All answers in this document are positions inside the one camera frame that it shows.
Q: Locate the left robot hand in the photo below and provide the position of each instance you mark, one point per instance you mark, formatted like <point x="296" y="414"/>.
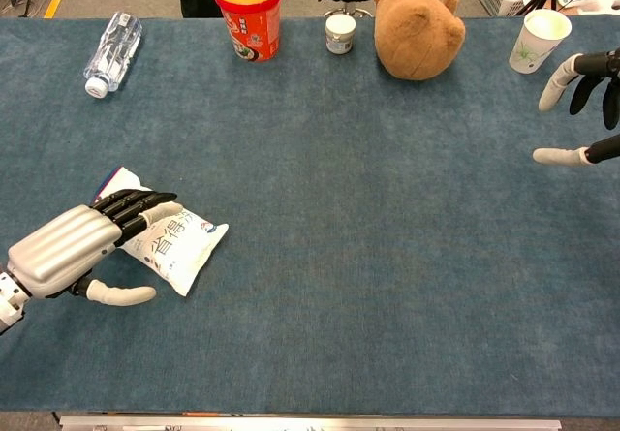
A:
<point x="63" y="252"/>

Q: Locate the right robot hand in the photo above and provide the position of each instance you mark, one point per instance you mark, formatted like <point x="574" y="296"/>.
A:
<point x="581" y="82"/>

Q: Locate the white snack bag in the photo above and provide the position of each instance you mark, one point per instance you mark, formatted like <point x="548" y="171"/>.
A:
<point x="172" y="247"/>

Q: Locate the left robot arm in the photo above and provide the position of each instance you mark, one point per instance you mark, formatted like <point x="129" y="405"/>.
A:
<point x="9" y="300"/>

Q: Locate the clear plastic water bottle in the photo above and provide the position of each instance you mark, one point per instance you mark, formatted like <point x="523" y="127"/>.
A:
<point x="114" y="53"/>

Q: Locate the white paper cup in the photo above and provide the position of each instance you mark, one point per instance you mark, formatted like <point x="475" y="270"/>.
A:
<point x="537" y="39"/>

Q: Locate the brown plush toy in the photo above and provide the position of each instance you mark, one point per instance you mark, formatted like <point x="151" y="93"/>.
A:
<point x="416" y="29"/>

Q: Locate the small white yogurt cup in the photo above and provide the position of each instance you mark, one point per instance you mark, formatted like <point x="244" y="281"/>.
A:
<point x="340" y="34"/>

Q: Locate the blue table cloth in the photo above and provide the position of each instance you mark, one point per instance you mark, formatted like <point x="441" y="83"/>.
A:
<point x="339" y="208"/>

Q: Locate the red instant noodle cup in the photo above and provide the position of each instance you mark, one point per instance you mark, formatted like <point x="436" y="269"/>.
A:
<point x="249" y="12"/>

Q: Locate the aluminium frame rail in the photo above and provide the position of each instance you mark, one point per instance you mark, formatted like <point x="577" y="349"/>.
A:
<point x="310" y="423"/>

